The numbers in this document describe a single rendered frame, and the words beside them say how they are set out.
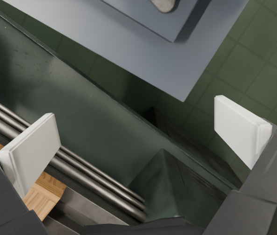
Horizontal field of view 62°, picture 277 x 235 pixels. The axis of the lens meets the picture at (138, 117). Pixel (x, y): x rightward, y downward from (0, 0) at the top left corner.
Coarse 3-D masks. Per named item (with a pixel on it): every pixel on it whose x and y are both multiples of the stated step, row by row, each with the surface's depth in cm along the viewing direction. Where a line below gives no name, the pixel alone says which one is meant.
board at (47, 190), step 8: (0, 144) 43; (40, 176) 43; (48, 176) 45; (40, 184) 42; (48, 184) 43; (56, 184) 44; (64, 184) 46; (32, 192) 44; (40, 192) 42; (48, 192) 42; (56, 192) 43; (24, 200) 45; (32, 200) 45; (40, 200) 45; (48, 200) 42; (56, 200) 42; (32, 208) 45; (40, 208) 45; (48, 208) 43; (40, 216) 43
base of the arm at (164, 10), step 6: (150, 0) 41; (156, 0) 40; (162, 0) 40; (168, 0) 40; (174, 0) 40; (156, 6) 40; (162, 6) 40; (168, 6) 40; (162, 12) 41; (168, 12) 42
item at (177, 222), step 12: (180, 216) 7; (84, 228) 7; (96, 228) 7; (108, 228) 7; (120, 228) 7; (132, 228) 7; (144, 228) 7; (156, 228) 7; (168, 228) 7; (180, 228) 6; (192, 228) 6; (204, 228) 7
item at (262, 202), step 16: (272, 144) 10; (272, 160) 9; (256, 176) 8; (272, 176) 8; (240, 192) 7; (256, 192) 7; (272, 192) 7; (224, 208) 6; (240, 208) 6; (256, 208) 6; (272, 208) 6; (224, 224) 6; (240, 224) 6; (256, 224) 6; (272, 224) 6
